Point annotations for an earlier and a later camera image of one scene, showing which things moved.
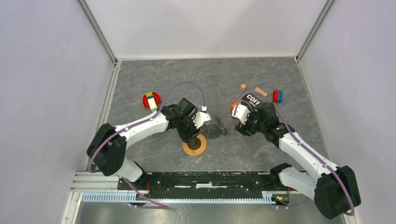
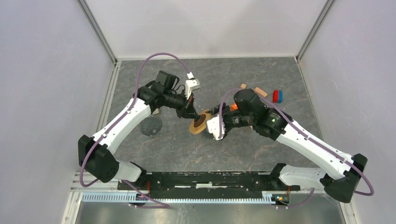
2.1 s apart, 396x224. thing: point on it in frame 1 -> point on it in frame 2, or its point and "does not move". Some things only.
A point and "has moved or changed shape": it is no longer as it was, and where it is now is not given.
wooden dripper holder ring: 197,152 has moved or changed shape
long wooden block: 260,91 does not move
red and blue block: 277,96 does not move
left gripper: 189,136 -> 188,110
